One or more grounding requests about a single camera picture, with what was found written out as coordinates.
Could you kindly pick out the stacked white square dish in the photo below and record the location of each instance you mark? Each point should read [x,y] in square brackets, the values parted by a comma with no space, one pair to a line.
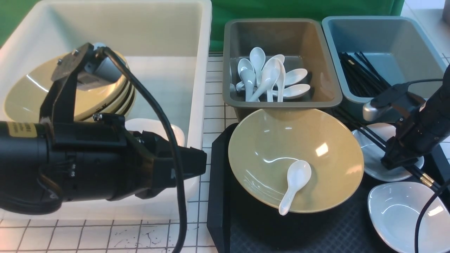
[155,126]

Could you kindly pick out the large white plastic bin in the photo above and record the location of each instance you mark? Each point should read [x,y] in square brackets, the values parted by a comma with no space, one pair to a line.
[165,43]

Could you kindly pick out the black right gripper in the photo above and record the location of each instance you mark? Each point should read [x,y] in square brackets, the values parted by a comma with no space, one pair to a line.
[427,126]

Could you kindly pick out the bundle of black chopsticks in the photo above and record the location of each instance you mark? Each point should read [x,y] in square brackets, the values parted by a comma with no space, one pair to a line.
[362,78]

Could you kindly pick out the top tan bowl in stack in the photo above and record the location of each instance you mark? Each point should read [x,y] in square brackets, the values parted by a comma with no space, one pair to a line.
[23,102]

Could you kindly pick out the white spoon in bin lower right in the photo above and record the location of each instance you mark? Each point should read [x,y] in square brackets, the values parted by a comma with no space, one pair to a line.
[293,91]

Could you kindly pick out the tan noodle bowl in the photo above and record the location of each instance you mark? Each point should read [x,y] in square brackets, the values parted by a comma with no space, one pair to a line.
[265,144]

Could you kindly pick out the white spoon in bin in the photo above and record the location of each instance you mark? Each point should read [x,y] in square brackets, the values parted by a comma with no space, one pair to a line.
[293,91]
[270,75]
[295,76]
[248,77]
[257,59]

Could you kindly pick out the blue grey chopstick bin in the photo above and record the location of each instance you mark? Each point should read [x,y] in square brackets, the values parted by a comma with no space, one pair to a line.
[397,48]

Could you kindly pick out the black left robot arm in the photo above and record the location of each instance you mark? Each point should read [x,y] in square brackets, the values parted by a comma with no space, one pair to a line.
[47,164]

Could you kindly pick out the bottom tan stacked bowl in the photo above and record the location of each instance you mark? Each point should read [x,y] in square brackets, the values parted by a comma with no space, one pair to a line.
[128,104]

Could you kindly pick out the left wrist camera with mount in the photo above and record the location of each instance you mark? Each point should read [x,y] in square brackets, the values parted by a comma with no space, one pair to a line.
[86,68]

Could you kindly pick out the white spoon in bin left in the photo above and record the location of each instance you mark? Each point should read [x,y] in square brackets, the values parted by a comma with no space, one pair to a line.
[248,77]

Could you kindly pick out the white spoon in bin top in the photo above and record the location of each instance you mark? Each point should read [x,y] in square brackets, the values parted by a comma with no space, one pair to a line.
[257,59]

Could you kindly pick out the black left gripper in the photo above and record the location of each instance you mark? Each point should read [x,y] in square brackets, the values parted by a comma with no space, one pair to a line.
[104,161]

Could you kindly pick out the tan stacked bowl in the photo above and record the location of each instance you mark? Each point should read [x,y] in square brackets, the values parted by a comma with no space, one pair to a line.
[119,105]
[128,104]
[104,99]

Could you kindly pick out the black serving tray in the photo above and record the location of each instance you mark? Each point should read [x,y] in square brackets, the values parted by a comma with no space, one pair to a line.
[239,223]

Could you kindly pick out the white spoon in bin centre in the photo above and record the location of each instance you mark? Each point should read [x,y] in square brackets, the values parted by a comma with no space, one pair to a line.
[270,75]

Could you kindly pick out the white ceramic soup spoon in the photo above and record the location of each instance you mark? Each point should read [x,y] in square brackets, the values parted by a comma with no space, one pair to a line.
[298,175]

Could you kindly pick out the olive grey spoon bin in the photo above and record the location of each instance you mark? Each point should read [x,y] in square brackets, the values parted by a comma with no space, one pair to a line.
[303,44]

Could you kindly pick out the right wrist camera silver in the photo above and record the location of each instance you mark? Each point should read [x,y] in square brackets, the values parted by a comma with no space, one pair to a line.
[397,97]

